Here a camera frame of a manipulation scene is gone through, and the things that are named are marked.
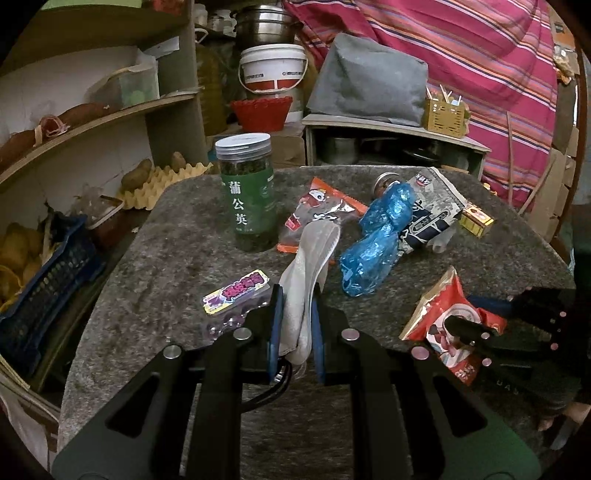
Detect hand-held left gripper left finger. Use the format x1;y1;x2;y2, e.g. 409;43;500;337
51;282;289;480

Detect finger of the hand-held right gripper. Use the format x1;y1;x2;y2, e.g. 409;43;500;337
471;290;527;320
444;316;499;355

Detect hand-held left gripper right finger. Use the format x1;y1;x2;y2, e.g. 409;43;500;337
310;295;542;480

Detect red white snack packet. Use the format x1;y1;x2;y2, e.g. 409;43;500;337
399;266;506;386

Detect person's right hand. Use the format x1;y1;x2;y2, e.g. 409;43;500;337
538;401;591;432

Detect purple label blister pack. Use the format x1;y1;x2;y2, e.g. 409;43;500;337
201;270;273;342

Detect small yellow red box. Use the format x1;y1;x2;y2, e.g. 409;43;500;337
458;203;495;238

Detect blue plastic bag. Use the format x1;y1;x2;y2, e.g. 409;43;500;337
339;182;423;296

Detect black white printed packet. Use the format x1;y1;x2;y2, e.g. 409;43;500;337
397;167;467;254

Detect green tea jar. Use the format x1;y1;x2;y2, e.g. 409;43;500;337
215;133;278;252

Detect orange brown snack packet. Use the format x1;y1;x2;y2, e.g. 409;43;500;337
276;176;369;254

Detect wooden stick with red tip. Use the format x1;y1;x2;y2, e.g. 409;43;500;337
519;157;556;214

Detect round metal lid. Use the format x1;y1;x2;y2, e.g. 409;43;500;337
373;172;402;197

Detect grey egg carton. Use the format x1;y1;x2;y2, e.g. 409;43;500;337
117;161;213;210

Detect steel pot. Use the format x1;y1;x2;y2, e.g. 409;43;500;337
321;136;361;164

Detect wooden chopstick holder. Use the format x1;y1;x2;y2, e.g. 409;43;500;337
424;97;465;138

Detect small wooden shelf unit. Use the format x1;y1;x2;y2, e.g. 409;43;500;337
301;113;492;181

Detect clear plastic tray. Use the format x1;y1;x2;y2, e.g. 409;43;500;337
69;189;125;232

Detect red plastic basket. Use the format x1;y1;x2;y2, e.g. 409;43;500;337
230;96;294;132

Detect bundle of chopsticks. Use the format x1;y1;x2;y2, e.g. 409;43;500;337
427;85;465;104

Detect dark blue plastic crate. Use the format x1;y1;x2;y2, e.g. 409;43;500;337
0;215;105;377

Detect crumpled orange paper bag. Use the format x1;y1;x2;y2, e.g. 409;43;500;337
556;51;575;84

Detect large yellow oil jug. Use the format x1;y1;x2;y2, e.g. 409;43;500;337
194;28;232;137

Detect grey fabric cover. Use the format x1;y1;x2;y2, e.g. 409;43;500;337
305;32;430;127

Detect white plastic bucket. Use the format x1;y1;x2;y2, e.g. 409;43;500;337
238;44;309;99

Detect red striped cloth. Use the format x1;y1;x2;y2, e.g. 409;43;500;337
281;0;561;210

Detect yellow produce pile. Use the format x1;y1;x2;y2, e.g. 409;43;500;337
0;224;47;305

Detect white sack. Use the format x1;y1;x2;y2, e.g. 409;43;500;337
0;369;61;467

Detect brown sweet potato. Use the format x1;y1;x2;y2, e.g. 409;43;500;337
0;131;42;160
55;104;114;130

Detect stacked steel pots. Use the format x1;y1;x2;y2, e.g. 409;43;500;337
235;4;296;49

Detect cardboard wall lining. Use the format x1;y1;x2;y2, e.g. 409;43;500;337
531;83;580;241

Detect black pan with wooden handle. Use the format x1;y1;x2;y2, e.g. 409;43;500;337
365;138;462;169

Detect wooden wall shelf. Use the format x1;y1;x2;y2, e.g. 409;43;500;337
0;0;208;195

